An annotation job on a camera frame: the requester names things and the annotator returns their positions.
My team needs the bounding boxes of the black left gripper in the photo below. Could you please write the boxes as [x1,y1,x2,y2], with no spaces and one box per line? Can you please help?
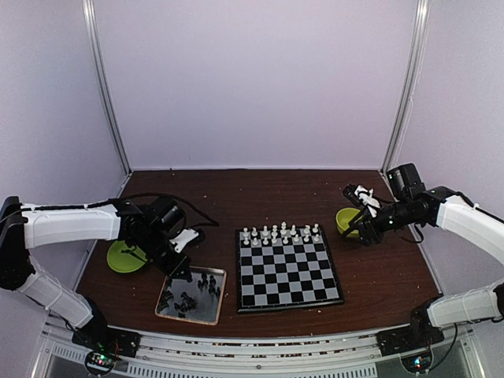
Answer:
[133,227,191,280]

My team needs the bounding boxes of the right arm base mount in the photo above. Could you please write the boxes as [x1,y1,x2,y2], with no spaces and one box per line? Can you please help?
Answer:
[376,326,444,375]

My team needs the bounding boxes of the green plate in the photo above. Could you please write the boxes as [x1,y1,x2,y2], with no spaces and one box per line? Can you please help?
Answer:
[106,241,148,274]

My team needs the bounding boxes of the green bowl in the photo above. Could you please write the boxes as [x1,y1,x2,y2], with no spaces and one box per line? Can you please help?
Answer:
[335,207,362,239]

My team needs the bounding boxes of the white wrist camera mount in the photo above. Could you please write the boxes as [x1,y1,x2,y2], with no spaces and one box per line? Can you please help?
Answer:
[354,185,381,209]
[169,228,199,254]

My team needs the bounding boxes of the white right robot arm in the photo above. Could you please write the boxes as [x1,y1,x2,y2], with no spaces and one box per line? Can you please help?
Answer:
[343,163,503,348]

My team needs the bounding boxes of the aluminium front rail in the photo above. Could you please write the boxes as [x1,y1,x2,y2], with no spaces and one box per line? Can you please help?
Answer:
[31,328,485,378]

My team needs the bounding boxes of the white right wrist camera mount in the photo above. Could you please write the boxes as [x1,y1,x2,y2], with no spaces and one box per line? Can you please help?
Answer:
[354,185,381,209]

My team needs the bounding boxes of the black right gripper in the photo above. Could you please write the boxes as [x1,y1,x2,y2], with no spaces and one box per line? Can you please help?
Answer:
[342,198,419,246]

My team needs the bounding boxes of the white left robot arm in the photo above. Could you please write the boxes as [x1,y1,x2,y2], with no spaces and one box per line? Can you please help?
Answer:
[1,194,218,350]

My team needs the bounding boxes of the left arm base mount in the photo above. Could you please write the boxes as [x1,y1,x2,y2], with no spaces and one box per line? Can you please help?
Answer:
[72,328,141,376]

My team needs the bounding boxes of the black and grey chessboard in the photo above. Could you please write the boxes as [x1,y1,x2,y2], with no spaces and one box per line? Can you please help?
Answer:
[235,223,344,313]

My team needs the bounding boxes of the right aluminium frame post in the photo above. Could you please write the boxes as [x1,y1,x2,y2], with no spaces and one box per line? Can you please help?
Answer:
[381,0,431,175]

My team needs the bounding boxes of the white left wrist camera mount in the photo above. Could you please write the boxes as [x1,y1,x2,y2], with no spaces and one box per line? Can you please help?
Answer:
[169,228,199,254]

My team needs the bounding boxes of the metal tray with wood rim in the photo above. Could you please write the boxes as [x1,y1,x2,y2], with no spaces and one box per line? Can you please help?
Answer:
[154,267,227,326]

